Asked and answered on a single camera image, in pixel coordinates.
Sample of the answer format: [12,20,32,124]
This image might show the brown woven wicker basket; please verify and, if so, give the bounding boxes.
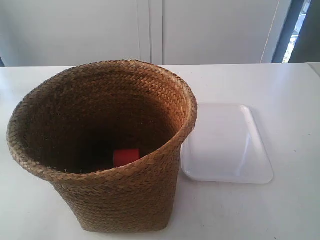
[6,59,198,233]

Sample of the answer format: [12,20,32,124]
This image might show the red cylinder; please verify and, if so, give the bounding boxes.
[113,148,140,168]

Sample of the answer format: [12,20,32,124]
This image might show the white plastic tray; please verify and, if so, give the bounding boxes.
[180,103,274,185]

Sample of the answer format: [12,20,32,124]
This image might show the white cabinet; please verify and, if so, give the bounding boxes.
[0,0,291,67]

